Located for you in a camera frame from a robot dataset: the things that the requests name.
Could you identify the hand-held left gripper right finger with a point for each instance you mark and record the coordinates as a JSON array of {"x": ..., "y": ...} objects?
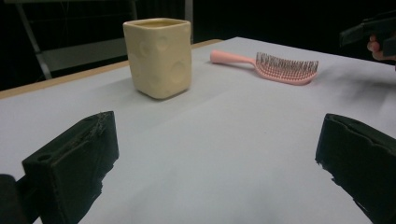
[{"x": 361, "y": 155}]

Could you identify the yellow plastic cup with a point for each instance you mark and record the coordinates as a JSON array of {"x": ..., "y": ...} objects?
[{"x": 158, "y": 59}]

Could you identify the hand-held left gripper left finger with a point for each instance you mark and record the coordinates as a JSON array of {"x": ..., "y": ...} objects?
[{"x": 71, "y": 165}]

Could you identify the pink hairbrush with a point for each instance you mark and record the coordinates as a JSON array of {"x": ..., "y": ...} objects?
[{"x": 230, "y": 57}]

